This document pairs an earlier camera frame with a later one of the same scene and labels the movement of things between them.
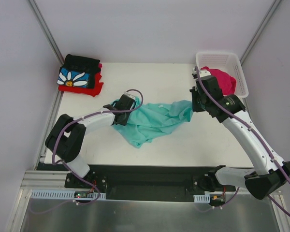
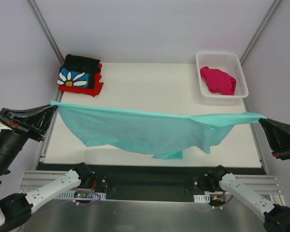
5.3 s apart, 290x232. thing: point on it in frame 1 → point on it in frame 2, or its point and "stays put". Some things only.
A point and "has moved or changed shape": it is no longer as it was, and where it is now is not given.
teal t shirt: x=148 y=123 has moved or changed shape
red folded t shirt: x=93 y=92 stays put
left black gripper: x=121 y=120 → x=20 y=124
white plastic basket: x=226 y=62 stays put
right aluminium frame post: x=274 y=6 stays put
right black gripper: x=195 y=102 → x=287 y=147
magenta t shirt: x=226 y=83 stays put
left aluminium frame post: x=46 y=30 stays put
